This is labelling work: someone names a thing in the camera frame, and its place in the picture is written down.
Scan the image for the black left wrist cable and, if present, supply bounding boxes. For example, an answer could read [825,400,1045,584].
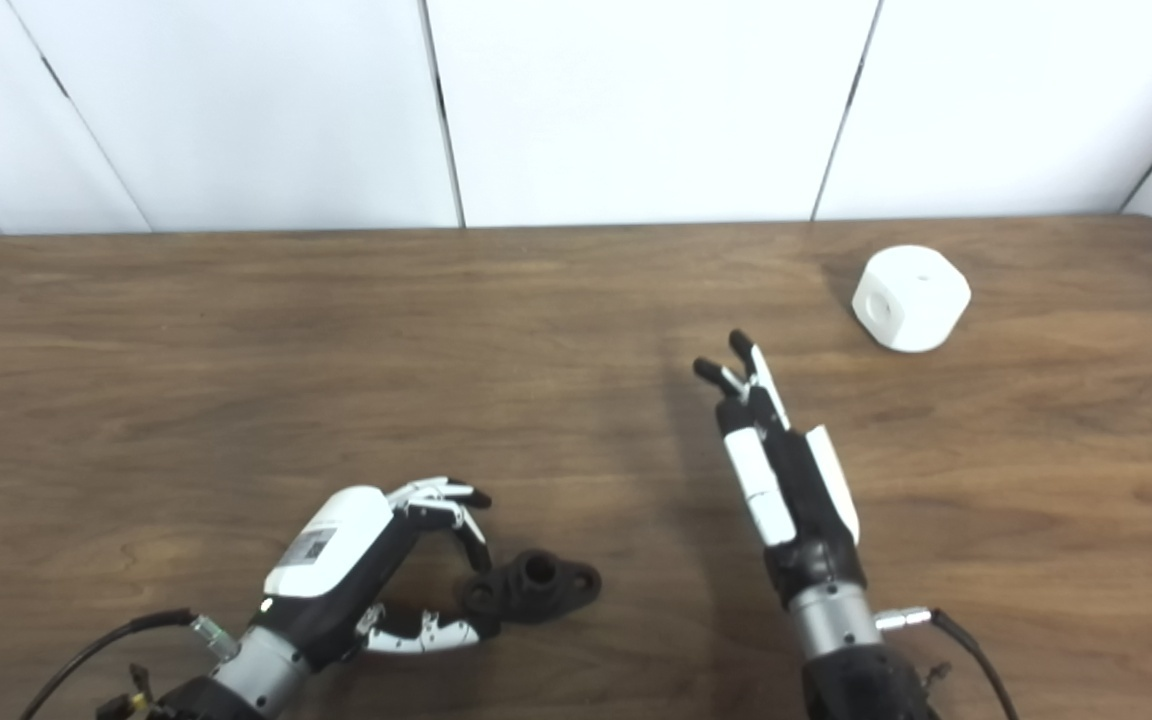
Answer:
[19,608,237,720]

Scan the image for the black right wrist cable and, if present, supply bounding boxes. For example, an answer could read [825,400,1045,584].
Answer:
[874,606,1022,720]

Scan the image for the black plastic holder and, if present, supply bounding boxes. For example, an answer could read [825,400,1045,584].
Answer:
[460,549,603,625]

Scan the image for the round white plastic piece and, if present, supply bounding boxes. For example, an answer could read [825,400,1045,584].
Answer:
[851,245,973,354]

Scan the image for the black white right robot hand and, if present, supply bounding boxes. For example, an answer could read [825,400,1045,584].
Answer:
[692,329,867,609]

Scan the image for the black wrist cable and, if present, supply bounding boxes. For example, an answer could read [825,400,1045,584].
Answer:
[19,608,237,720]
[874,606,1022,720]

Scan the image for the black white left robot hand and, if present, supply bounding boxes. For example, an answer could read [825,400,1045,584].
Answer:
[254,476,500,673]

